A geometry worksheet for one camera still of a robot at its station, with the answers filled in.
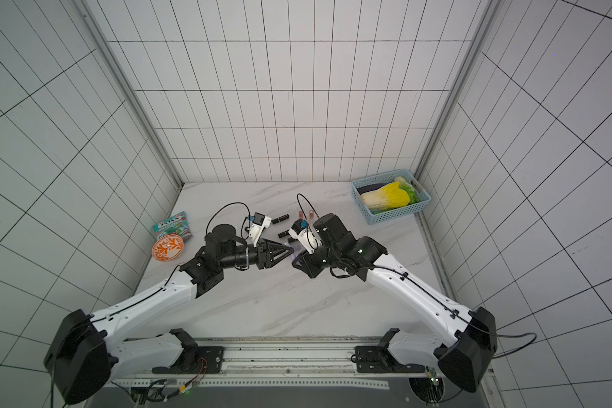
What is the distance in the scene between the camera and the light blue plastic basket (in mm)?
1045

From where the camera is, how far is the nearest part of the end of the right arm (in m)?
0.53

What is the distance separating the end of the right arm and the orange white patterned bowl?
0.54 m

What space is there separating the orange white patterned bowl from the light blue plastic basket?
764 millimetres
